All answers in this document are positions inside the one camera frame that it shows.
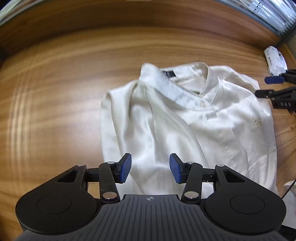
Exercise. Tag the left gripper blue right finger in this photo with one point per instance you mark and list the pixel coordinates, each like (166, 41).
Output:
(182, 170)

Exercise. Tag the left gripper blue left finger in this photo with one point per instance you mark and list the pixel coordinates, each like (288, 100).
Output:
(116, 172)

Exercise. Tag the white tissue pack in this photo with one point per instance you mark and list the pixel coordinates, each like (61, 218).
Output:
(275, 61)

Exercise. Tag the white satin polo shirt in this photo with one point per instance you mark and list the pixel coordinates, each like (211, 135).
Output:
(204, 114)

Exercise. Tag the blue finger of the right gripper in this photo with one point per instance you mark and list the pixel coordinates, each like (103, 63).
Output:
(268, 93)
(274, 80)

